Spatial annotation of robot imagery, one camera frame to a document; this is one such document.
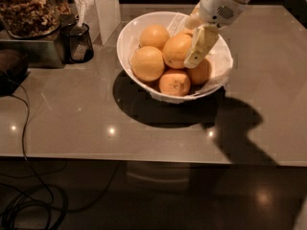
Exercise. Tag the white spoon in cup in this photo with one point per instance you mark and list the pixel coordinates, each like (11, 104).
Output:
(81, 13)

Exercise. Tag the orange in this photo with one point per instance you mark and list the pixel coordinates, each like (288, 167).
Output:
(176, 49)
(147, 63)
(201, 73)
(155, 35)
(175, 83)

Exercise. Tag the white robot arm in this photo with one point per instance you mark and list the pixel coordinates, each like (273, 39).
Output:
(260, 125)

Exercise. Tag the metal box stand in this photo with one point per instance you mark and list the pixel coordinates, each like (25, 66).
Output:
(46, 52)

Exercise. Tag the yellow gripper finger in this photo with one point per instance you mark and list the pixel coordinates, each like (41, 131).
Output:
(193, 20)
(203, 40)

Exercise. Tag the glass jar of walnuts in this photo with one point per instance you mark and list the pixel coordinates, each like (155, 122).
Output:
(25, 19)

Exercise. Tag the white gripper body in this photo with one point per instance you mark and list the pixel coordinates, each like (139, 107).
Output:
(218, 8)

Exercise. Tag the white bowl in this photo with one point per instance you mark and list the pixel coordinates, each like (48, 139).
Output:
(128, 35)

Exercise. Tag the dark device on left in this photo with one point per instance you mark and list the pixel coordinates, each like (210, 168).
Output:
(13, 70)

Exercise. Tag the white upright panel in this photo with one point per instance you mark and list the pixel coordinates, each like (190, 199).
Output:
(103, 17)

